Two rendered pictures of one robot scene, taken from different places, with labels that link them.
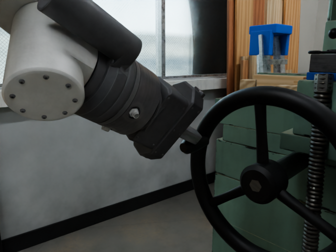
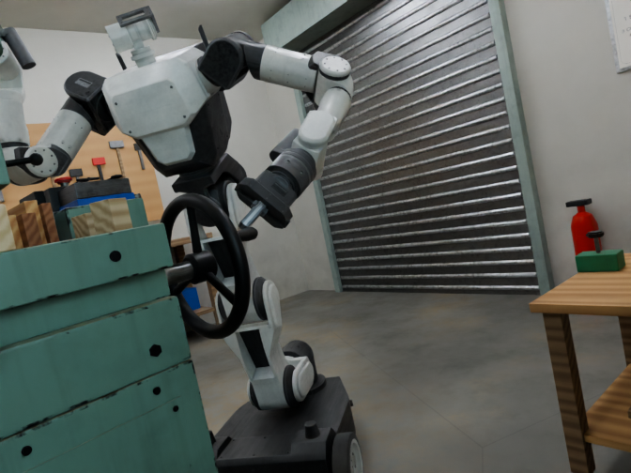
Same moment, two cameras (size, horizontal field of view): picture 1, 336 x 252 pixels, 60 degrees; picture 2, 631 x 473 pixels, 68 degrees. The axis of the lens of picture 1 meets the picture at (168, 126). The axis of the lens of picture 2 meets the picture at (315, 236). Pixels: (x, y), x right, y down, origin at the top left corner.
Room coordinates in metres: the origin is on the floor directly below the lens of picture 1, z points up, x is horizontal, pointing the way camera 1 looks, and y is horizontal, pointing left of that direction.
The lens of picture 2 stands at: (1.34, 0.07, 0.88)
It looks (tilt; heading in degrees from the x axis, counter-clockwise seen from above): 4 degrees down; 179
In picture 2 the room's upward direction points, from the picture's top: 12 degrees counter-clockwise
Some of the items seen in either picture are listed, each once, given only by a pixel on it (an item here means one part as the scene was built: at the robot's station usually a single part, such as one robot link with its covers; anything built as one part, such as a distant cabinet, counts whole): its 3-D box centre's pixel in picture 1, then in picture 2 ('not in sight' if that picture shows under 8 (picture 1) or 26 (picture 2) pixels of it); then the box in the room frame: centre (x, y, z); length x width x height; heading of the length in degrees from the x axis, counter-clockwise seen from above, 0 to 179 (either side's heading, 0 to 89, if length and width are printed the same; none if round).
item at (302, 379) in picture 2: not in sight; (281, 381); (-0.35, -0.13, 0.28); 0.21 x 0.20 x 0.13; 164
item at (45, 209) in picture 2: not in sight; (29, 233); (0.54, -0.38, 0.93); 0.23 x 0.01 x 0.07; 44
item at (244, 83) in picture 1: (248, 89); (111, 216); (0.68, -0.19, 0.92); 0.03 x 0.03 x 0.05; 67
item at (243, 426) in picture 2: not in sight; (283, 409); (-0.32, -0.14, 0.19); 0.64 x 0.52 x 0.33; 164
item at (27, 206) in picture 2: not in sight; (20, 231); (0.56, -0.39, 0.94); 0.18 x 0.02 x 0.07; 44
